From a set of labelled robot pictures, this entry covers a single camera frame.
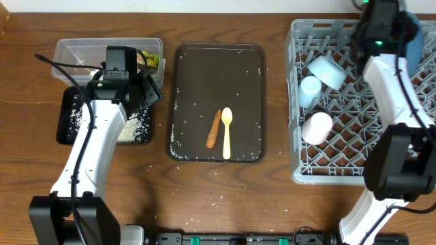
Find yellow snack wrapper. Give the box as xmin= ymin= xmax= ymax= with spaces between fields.
xmin=137 ymin=50 xmax=159 ymax=69

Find white rice pile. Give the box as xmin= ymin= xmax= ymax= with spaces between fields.
xmin=65 ymin=102 xmax=153 ymax=144

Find white tissue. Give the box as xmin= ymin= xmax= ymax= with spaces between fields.
xmin=89 ymin=70 xmax=97 ymax=77

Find orange carrot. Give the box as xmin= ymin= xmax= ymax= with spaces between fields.
xmin=206 ymin=109 xmax=222 ymax=148

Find yellow plastic spoon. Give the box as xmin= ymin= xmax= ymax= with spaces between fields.
xmin=221 ymin=108 xmax=233 ymax=160

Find light blue cup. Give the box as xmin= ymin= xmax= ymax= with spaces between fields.
xmin=298 ymin=76 xmax=322 ymax=108

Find pink cup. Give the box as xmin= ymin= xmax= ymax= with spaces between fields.
xmin=301 ymin=112 xmax=333 ymax=145

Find light blue bowl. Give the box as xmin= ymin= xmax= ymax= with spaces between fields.
xmin=307 ymin=56 xmax=347 ymax=90

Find dark blue plate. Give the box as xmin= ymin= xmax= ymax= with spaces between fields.
xmin=405 ymin=12 xmax=424 ymax=78

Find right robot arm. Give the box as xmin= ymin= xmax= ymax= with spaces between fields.
xmin=338 ymin=0 xmax=435 ymax=244

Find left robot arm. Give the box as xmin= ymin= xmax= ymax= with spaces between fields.
xmin=29 ymin=75 xmax=162 ymax=244

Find grey dishwasher rack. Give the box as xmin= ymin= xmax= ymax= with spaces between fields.
xmin=284 ymin=18 xmax=436 ymax=187

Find black rectangular tray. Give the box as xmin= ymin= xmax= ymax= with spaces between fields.
xmin=56 ymin=86 xmax=153 ymax=145

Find dark brown serving tray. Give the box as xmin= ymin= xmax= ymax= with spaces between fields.
xmin=166 ymin=43 xmax=266 ymax=163

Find clear plastic bin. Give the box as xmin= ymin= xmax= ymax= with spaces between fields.
xmin=53 ymin=37 xmax=166 ymax=88

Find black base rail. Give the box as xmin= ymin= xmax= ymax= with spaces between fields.
xmin=117 ymin=227 xmax=409 ymax=245

